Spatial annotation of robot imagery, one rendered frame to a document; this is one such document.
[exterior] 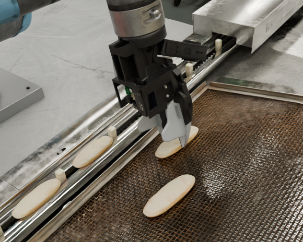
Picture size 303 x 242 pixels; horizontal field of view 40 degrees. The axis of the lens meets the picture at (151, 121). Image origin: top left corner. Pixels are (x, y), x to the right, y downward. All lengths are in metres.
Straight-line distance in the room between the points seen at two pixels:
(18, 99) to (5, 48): 0.35
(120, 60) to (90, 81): 0.48
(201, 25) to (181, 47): 0.49
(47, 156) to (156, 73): 0.29
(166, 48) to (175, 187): 0.21
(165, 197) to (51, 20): 0.95
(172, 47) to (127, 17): 0.09
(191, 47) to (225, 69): 0.42
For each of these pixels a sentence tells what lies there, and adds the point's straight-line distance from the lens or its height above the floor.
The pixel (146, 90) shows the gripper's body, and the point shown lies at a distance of 0.59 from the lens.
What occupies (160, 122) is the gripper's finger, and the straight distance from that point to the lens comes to 0.71.
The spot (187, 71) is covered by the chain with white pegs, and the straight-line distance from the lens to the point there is 1.00.
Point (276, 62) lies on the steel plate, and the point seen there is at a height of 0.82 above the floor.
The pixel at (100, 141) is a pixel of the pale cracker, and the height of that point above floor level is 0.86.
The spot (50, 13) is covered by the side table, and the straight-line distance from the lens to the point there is 1.50.
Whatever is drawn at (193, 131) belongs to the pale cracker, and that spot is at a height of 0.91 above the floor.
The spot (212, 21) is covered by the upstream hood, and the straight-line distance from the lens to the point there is 1.11.
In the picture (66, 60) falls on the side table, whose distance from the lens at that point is 1.18.
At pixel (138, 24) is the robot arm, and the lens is 0.57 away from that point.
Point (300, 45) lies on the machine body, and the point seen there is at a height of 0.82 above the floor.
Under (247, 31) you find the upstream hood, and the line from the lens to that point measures 1.07.
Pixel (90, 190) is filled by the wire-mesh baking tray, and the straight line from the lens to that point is 0.68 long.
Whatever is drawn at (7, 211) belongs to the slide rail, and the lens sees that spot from 0.75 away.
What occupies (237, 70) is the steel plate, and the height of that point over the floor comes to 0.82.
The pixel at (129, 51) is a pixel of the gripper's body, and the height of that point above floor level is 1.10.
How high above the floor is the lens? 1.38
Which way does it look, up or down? 38 degrees down
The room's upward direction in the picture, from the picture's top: 6 degrees counter-clockwise
